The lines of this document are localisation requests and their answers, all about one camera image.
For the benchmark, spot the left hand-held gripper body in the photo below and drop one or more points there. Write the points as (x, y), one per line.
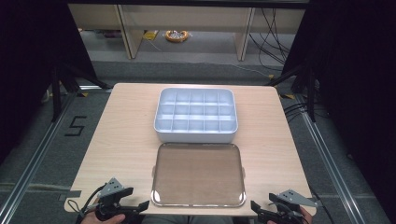
(111, 186)

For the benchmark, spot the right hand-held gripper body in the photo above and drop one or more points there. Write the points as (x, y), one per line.
(295, 199)

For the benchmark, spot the transparent plastic box lid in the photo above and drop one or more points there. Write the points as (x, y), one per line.
(198, 174)

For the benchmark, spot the white compartment storage box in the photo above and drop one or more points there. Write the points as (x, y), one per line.
(196, 137)

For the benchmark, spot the person's right hand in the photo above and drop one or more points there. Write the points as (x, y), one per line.
(307, 217)

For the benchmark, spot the person's left hand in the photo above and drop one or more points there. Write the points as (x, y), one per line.
(90, 219)

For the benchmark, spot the grey tape strip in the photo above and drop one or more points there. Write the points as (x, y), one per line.
(71, 194)

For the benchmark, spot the black metal stand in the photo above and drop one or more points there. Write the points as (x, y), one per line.
(311, 93)
(56, 93)

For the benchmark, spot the black curtain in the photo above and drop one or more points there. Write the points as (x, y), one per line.
(358, 77)
(28, 62)

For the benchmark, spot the yellow flat packet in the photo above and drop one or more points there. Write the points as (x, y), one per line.
(150, 35)

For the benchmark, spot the aluminium floor rail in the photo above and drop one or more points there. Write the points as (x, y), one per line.
(327, 155)
(34, 160)

